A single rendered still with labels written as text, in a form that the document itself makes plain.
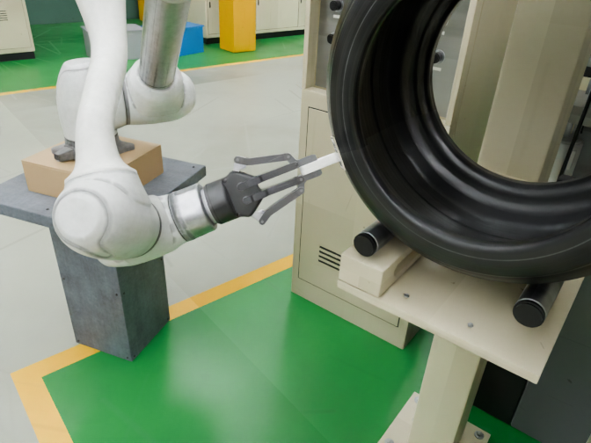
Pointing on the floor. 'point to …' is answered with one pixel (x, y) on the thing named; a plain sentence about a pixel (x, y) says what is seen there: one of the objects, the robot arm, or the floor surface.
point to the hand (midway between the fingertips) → (319, 163)
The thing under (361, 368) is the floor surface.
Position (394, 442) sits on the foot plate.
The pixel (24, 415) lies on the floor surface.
